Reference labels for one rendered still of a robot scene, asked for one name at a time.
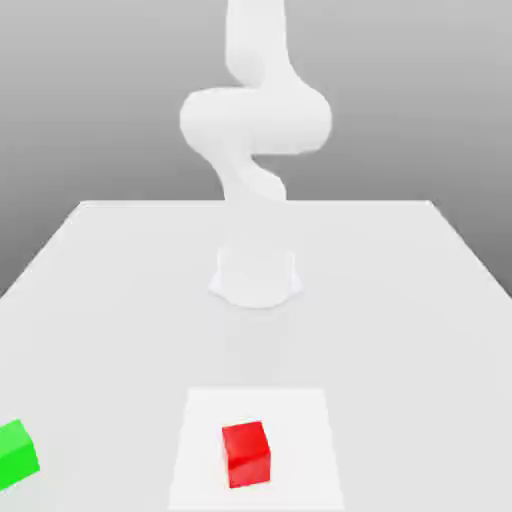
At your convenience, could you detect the small green cube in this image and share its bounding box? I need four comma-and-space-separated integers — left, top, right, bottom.
0, 418, 41, 493

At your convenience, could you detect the small red cube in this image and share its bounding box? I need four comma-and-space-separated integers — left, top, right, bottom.
221, 420, 272, 490

